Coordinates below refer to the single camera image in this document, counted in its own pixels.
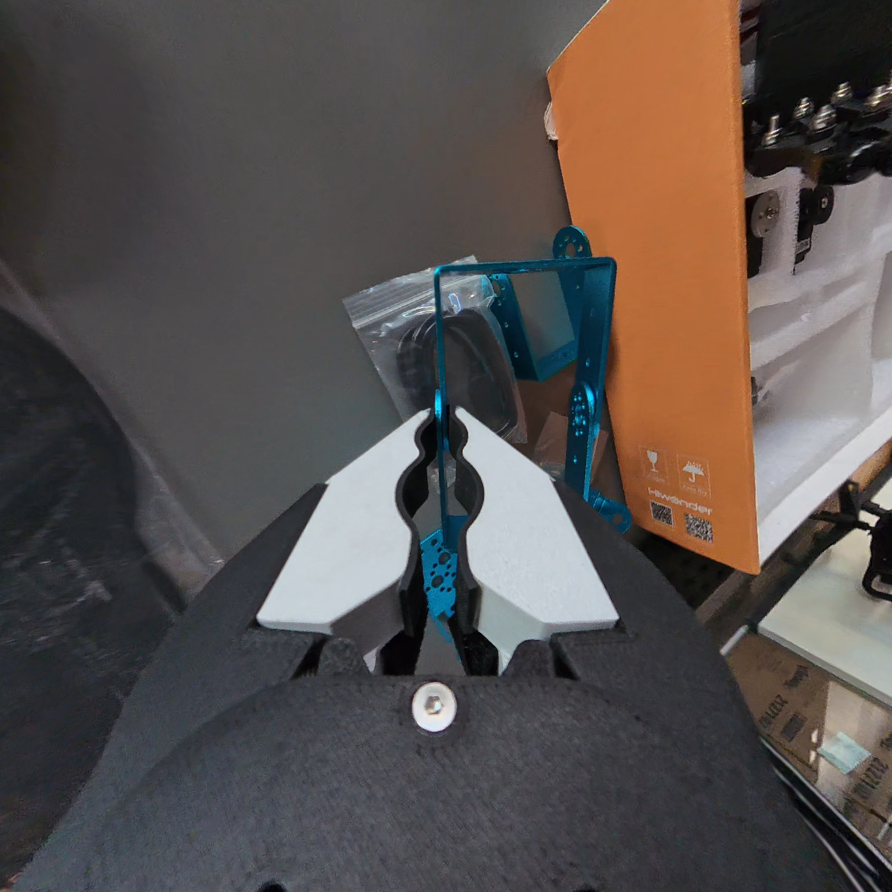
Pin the large blue metal U bracket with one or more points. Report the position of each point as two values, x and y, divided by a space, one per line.
442 592

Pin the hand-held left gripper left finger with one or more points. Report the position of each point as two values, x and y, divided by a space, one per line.
341 557

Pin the labelled cardboard carton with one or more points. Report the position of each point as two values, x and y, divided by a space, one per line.
801 718

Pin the open orange kit box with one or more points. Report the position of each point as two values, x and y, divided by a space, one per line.
662 279

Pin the blue metal bracket with tabs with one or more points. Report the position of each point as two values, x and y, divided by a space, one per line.
582 432

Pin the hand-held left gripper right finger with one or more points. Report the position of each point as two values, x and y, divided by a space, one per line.
543 557

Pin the black servo parts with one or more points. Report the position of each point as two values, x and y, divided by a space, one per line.
836 42

